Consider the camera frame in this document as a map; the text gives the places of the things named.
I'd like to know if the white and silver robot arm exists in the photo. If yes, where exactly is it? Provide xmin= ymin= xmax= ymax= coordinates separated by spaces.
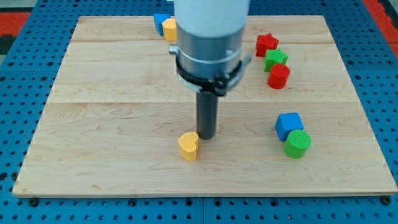
xmin=169 ymin=0 xmax=251 ymax=139

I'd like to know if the green star block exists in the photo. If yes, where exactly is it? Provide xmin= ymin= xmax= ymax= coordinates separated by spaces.
xmin=264 ymin=49 xmax=289 ymax=72

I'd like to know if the yellow heart block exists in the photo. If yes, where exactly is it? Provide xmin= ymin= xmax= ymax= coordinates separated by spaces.
xmin=178 ymin=132 xmax=199 ymax=162

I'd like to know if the black cable clamp ring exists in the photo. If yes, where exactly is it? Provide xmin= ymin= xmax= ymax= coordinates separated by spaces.
xmin=175 ymin=55 xmax=243 ymax=97

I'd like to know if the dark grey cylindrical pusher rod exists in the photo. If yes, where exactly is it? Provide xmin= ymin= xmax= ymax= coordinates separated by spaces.
xmin=196 ymin=92 xmax=218 ymax=140

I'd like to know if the blue cube block front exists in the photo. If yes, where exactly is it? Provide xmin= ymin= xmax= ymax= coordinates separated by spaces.
xmin=274 ymin=112 xmax=304 ymax=141

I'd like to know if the red star block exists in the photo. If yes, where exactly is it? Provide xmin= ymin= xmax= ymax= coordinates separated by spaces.
xmin=256 ymin=33 xmax=279 ymax=57

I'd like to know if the red cylinder block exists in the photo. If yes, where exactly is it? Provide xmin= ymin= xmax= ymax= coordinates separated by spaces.
xmin=267 ymin=64 xmax=290 ymax=89

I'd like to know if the blue block at back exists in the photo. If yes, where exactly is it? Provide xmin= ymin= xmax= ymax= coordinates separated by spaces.
xmin=153 ymin=14 xmax=171 ymax=36

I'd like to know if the yellow block at back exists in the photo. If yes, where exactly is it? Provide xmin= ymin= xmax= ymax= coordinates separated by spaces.
xmin=162 ymin=18 xmax=178 ymax=41

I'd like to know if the light wooden board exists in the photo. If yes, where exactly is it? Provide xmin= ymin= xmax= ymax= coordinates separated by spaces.
xmin=13 ymin=16 xmax=397 ymax=198

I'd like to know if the green cylinder block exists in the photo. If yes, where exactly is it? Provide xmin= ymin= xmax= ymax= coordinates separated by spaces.
xmin=283 ymin=129 xmax=312 ymax=159

